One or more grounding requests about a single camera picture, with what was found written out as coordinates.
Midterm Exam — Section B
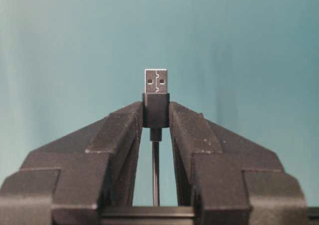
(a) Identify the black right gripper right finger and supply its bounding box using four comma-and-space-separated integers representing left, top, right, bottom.
169, 102, 308, 225

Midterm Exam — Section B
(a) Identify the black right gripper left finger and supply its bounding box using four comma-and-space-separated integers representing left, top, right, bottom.
0, 102, 143, 225

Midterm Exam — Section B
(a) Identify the black USB cable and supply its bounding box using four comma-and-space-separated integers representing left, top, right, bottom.
142, 68, 171, 207

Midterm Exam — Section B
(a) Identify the teal table mat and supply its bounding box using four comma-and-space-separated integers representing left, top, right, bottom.
0, 0, 319, 206

